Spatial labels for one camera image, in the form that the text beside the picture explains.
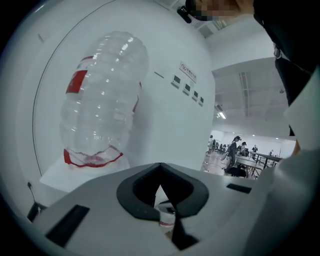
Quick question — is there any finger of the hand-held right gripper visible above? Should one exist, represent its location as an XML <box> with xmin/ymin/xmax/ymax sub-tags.
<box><xmin>283</xmin><ymin>72</ymin><xmax>320</xmax><ymax>138</ymax></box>
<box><xmin>247</xmin><ymin>147</ymin><xmax>320</xmax><ymax>256</ymax></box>

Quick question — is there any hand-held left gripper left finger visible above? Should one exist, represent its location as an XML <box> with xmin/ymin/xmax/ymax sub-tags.
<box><xmin>32</xmin><ymin>162</ymin><xmax>176</xmax><ymax>256</ymax></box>

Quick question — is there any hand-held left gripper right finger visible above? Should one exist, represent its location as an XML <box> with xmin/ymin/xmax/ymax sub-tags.
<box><xmin>159</xmin><ymin>162</ymin><xmax>258</xmax><ymax>256</ymax></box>

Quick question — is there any long table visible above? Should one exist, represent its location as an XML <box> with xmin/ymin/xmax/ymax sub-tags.
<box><xmin>234</xmin><ymin>152</ymin><xmax>285</xmax><ymax>180</ymax></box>

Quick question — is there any white water dispenser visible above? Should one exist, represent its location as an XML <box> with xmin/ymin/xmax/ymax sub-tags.
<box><xmin>38</xmin><ymin>149</ymin><xmax>131</xmax><ymax>193</ymax></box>

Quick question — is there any person's black clothing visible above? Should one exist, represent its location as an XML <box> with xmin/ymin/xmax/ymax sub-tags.
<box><xmin>253</xmin><ymin>0</ymin><xmax>320</xmax><ymax>137</ymax></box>

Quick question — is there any person's head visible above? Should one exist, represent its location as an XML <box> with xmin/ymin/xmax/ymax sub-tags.
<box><xmin>194</xmin><ymin>0</ymin><xmax>255</xmax><ymax>22</ymax></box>

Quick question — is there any black power cable with plug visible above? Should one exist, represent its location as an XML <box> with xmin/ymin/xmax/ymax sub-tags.
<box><xmin>26</xmin><ymin>181</ymin><xmax>42</xmax><ymax>213</ymax></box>

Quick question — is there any white wall sign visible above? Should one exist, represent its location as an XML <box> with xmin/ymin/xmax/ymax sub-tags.
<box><xmin>179</xmin><ymin>61</ymin><xmax>198</xmax><ymax>83</ymax></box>

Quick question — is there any black head-worn camera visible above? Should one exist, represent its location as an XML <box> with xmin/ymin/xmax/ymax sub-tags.
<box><xmin>176</xmin><ymin>0</ymin><xmax>200</xmax><ymax>25</ymax></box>

